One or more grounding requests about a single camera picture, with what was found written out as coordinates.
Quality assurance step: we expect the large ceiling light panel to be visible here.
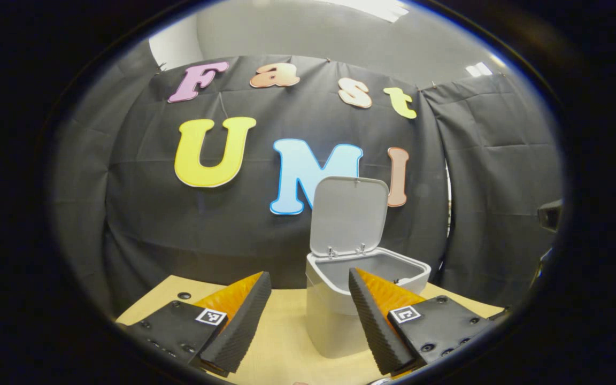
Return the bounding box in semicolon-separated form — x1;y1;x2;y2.
329;0;410;23

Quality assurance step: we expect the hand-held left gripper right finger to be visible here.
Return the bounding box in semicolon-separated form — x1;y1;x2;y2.
348;267;497;376

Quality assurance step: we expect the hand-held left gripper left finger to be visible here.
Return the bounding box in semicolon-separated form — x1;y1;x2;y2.
115;271;272;378

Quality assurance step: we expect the black backdrop cloth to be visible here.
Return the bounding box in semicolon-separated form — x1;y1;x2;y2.
51;43;564;321

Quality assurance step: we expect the wooden desktop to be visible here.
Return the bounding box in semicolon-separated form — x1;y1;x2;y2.
115;275;505;385

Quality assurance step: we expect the white desktop garbage bin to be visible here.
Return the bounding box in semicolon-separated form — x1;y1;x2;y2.
305;176;432;359

